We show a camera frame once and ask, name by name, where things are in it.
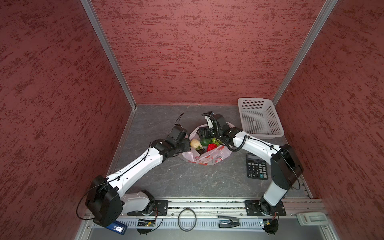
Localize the green round fruit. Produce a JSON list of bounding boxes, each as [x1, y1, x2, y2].
[[200, 139, 212, 147]]

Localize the left small circuit board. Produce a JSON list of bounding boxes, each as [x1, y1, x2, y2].
[[137, 219, 156, 228]]

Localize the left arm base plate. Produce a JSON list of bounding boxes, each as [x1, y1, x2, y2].
[[127, 200, 169, 216]]

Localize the blue black box device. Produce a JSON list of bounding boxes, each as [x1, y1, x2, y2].
[[106, 221, 128, 235]]

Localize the small circuit board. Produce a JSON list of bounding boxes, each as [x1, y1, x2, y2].
[[137, 219, 156, 228], [263, 219, 279, 235]]

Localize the black desk calculator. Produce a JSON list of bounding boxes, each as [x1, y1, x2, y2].
[[246, 153, 268, 181]]

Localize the black stapler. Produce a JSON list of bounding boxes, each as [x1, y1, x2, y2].
[[218, 216, 240, 229]]

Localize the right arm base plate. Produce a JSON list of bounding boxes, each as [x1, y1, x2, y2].
[[245, 199, 287, 217]]

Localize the grey plastic holder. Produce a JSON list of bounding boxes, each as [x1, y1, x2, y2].
[[297, 212, 329, 226]]

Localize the pale yellow fruit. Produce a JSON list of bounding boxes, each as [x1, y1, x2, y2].
[[190, 139, 203, 151]]

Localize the black cable loop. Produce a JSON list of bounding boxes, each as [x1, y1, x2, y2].
[[177, 207, 198, 232]]

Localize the aluminium corner post left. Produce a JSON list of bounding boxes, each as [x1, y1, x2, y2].
[[80, 0, 138, 110]]

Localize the pink printed plastic bag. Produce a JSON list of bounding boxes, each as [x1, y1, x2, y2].
[[179, 124, 232, 166]]

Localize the red fruit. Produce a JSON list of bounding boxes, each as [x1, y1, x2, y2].
[[207, 144, 218, 152]]

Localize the white perforated plastic basket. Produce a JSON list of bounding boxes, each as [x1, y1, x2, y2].
[[238, 98, 285, 140]]

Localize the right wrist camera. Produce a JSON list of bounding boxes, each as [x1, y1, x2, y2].
[[205, 116, 214, 130]]

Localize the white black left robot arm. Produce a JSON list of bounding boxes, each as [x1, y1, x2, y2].
[[85, 124, 191, 227]]

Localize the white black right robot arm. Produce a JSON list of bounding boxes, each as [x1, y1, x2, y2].
[[198, 112, 304, 216]]

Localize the aluminium corner post right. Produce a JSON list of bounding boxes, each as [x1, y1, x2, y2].
[[272, 0, 338, 106]]

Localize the aluminium front rail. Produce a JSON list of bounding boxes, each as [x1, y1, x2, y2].
[[80, 197, 331, 232]]

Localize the right small circuit board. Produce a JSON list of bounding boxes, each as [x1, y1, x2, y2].
[[263, 219, 279, 235]]

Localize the aluminium corner post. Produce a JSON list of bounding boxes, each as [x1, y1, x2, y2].
[[80, 0, 138, 110], [272, 0, 338, 106]]

